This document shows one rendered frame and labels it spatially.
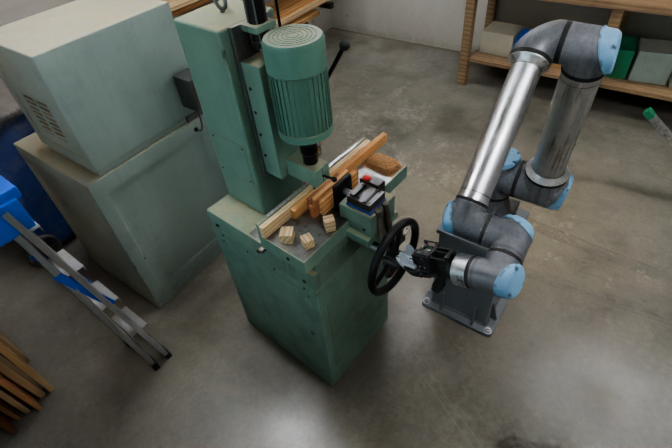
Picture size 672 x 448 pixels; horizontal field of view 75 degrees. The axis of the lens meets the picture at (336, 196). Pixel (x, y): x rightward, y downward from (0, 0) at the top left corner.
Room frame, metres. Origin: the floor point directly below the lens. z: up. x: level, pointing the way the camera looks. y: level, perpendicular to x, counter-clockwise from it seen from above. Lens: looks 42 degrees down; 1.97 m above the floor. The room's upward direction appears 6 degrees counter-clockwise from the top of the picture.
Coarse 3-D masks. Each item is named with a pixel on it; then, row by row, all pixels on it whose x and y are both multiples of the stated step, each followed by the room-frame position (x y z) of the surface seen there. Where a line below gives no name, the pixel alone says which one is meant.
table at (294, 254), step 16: (384, 176) 1.28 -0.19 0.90; (400, 176) 1.30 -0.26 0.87; (336, 208) 1.14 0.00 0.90; (288, 224) 1.08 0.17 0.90; (304, 224) 1.07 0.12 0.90; (320, 224) 1.06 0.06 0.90; (336, 224) 1.06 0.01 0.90; (384, 224) 1.06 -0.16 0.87; (272, 240) 1.01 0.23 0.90; (320, 240) 0.99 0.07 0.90; (336, 240) 1.02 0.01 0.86; (368, 240) 1.00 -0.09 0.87; (288, 256) 0.95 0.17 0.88; (304, 256) 0.93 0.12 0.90; (320, 256) 0.96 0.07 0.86; (304, 272) 0.91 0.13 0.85
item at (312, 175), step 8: (296, 152) 1.26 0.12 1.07; (288, 160) 1.22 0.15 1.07; (296, 160) 1.21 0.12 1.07; (320, 160) 1.20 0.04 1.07; (288, 168) 1.23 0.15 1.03; (296, 168) 1.20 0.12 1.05; (304, 168) 1.17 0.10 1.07; (312, 168) 1.16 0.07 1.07; (320, 168) 1.16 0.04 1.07; (328, 168) 1.18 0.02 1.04; (296, 176) 1.20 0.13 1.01; (304, 176) 1.17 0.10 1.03; (312, 176) 1.15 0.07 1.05; (320, 176) 1.15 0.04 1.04; (312, 184) 1.15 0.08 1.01; (320, 184) 1.15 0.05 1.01
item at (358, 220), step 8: (344, 200) 1.11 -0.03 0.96; (392, 200) 1.09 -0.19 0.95; (344, 208) 1.08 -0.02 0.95; (352, 208) 1.06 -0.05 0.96; (392, 208) 1.10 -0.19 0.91; (344, 216) 1.08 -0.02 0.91; (352, 216) 1.06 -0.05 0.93; (360, 216) 1.03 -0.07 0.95; (368, 216) 1.02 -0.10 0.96; (352, 224) 1.06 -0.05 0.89; (360, 224) 1.03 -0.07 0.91; (368, 224) 1.01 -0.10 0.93; (376, 224) 1.03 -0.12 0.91; (368, 232) 1.01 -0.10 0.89; (376, 232) 1.03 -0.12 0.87
